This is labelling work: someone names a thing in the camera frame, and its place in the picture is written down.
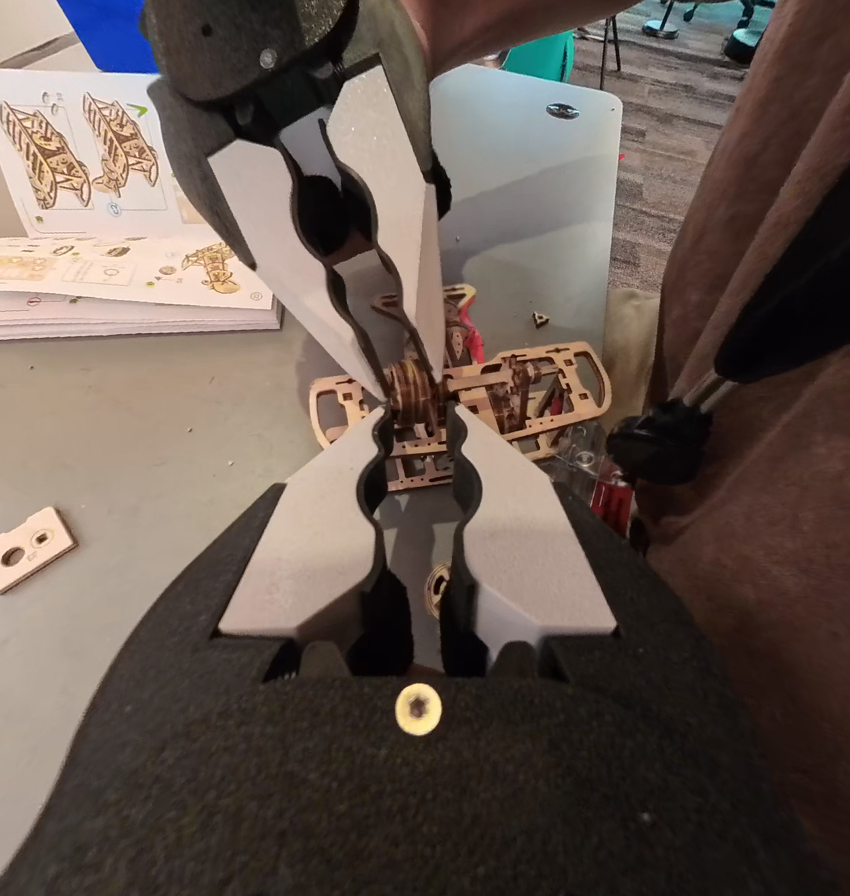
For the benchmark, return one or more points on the wooden mechanical model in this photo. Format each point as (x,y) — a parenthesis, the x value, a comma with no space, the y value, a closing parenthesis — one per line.
(530,392)

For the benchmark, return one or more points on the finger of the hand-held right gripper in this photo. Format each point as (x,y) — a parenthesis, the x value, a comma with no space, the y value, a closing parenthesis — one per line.
(271,224)
(390,182)

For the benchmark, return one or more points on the small wooden gear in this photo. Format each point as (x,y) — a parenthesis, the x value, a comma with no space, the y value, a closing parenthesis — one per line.
(433,591)

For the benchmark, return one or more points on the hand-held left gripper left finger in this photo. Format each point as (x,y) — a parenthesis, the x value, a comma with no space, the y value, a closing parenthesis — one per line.
(292,553)

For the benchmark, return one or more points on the rectangular wooden piece with holes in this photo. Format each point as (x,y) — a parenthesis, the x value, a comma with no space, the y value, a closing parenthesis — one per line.
(50,535)

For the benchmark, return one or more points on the blue box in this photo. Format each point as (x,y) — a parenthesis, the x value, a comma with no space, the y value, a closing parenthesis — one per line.
(110,35)

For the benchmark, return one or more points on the person's right forearm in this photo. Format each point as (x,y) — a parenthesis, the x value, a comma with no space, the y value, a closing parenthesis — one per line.
(502,21)

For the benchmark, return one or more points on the open instruction booklet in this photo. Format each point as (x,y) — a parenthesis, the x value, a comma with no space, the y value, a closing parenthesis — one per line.
(82,280)

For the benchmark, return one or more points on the grey desk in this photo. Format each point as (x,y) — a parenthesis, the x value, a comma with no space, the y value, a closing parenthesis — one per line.
(152,434)

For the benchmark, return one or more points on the teal chair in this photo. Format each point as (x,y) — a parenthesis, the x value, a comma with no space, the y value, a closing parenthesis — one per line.
(544,52)

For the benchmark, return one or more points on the small triangular wooden piece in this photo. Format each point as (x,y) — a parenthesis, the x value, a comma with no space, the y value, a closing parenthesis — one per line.
(540,320)

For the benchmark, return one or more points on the metal desk grommet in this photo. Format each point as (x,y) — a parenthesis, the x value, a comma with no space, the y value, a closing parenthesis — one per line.
(563,110)

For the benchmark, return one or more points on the round black stand base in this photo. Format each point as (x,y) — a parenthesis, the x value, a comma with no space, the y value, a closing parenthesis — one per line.
(740,47)

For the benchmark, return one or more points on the black knob with metal rod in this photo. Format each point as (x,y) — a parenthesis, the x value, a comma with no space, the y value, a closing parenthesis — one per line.
(656,441)

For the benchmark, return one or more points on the round metal stand base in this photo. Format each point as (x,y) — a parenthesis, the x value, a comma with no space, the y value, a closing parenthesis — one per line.
(661,29)

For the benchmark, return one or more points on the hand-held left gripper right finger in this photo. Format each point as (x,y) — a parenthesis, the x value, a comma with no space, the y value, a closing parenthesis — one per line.
(537,560)

